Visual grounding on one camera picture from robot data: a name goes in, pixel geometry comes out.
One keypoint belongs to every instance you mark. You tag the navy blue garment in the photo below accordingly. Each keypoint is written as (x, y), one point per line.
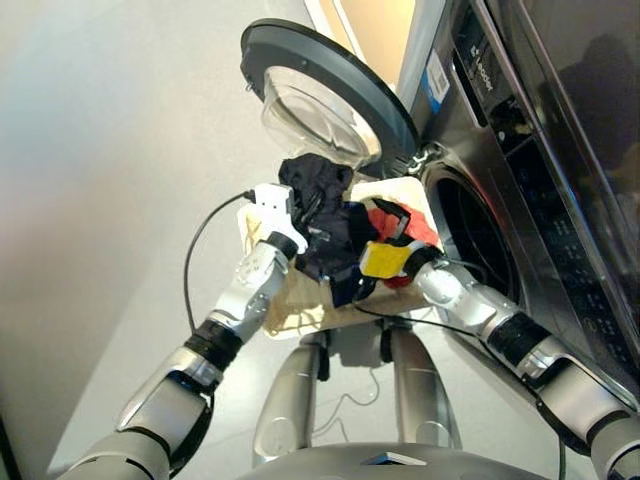
(340, 230)

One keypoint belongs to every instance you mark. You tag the red garment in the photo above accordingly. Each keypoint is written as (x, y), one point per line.
(422, 231)

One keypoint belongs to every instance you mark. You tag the pale woven basket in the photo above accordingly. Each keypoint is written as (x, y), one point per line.
(310, 300)

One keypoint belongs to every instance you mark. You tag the black wheeled basket stand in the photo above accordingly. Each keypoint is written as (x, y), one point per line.
(385, 347)

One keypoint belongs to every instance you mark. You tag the white blue machine sticker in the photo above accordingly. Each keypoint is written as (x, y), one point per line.
(436, 80)

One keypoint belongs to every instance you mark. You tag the grey washing machine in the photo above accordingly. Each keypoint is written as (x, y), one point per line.
(550, 200)

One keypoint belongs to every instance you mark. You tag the round washing machine door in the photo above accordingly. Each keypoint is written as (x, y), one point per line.
(320, 55)

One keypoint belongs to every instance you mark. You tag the metal door hinge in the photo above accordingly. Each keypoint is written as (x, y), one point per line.
(419, 159)

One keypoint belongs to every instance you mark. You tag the silver robot leg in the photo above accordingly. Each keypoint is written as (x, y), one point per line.
(420, 390)
(290, 400)

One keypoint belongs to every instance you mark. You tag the silver robot torso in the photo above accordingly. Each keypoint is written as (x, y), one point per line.
(325, 467)

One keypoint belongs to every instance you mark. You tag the tan panel with white frame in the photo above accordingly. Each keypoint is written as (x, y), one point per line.
(370, 25)

